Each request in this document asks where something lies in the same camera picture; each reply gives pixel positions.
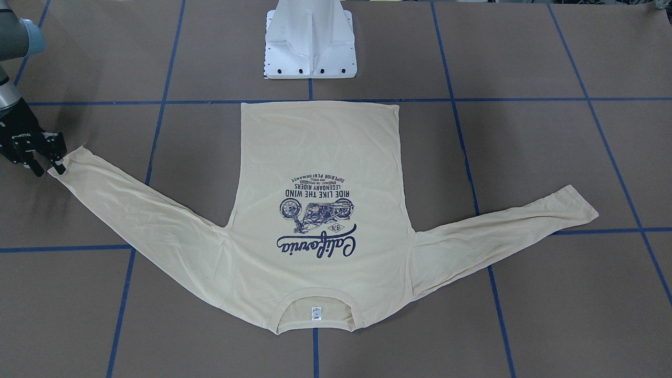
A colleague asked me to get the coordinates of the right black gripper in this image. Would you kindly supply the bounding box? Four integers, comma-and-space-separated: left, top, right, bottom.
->
1, 102, 67, 177

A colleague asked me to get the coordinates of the cream long sleeve shirt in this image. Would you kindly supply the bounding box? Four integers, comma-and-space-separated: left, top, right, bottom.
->
49, 101, 599, 334

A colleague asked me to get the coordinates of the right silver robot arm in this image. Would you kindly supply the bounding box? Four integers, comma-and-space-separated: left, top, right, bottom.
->
1, 1, 67, 177

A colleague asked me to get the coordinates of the white central pedestal column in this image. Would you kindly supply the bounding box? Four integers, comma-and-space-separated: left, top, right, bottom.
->
264, 1, 358, 79

